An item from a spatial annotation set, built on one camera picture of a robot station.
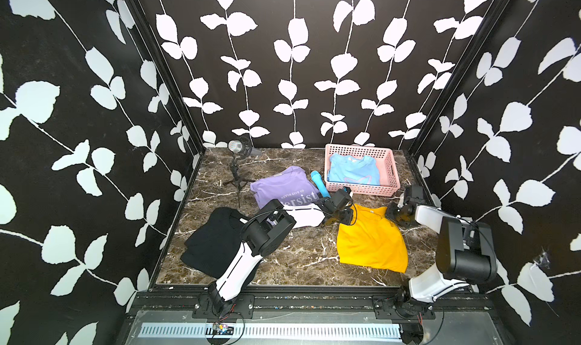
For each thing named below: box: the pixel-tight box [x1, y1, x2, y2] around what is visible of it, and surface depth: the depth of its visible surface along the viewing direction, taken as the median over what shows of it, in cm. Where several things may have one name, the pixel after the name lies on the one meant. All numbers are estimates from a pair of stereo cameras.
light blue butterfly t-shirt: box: [326, 153, 380, 186], surface depth 113 cm
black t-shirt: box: [180, 206, 249, 280], surface depth 91 cm
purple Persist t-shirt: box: [249, 166, 321, 209], surface depth 106 cm
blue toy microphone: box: [310, 170, 332, 198], surface depth 106 cm
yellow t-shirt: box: [336, 203, 409, 274], surface depth 89 cm
